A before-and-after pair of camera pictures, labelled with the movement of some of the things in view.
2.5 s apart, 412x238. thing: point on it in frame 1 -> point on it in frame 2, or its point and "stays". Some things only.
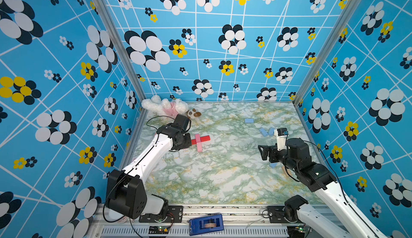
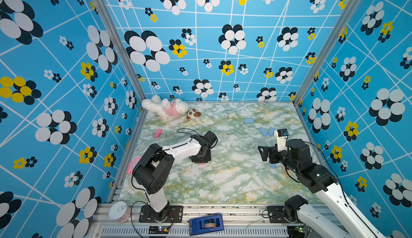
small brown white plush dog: (192, 113) stays
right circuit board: (295, 231) stays
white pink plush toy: (155, 105) stays
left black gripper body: (186, 142) -> (202, 159)
